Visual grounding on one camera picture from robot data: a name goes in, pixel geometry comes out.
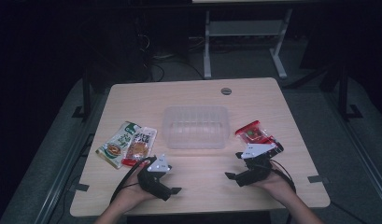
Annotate red and black snack packet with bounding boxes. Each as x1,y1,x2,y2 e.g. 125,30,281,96
234,119,285,154

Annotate grey table bracket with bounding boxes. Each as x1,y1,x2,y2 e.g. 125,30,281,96
307,175,331,184
68,183,91,193

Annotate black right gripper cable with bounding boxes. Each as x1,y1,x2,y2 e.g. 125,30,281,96
269,159,298,224

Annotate black floor cables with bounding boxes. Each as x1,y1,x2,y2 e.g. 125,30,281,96
138,34,205,82

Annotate person's right hand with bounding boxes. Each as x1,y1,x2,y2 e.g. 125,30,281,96
251,161,297,203

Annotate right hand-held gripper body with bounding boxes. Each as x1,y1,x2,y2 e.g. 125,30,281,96
235,142,277,188

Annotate orange and white snack packet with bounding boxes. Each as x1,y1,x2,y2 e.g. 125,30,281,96
120,126,158,168

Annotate black metal stand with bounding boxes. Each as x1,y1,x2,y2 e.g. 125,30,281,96
71,66,93,121
337,65,364,121

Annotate white metal desk frame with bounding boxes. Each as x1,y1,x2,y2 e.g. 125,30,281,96
191,0,294,80

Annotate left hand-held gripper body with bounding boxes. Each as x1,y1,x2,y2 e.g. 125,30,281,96
136,153,173,202

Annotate person's left hand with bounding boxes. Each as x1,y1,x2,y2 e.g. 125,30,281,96
112,159,159,214

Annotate green and white snack packet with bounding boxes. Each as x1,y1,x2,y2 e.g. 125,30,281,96
95,120,142,170

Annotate clear plastic container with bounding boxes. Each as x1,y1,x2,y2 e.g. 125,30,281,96
162,105,231,150

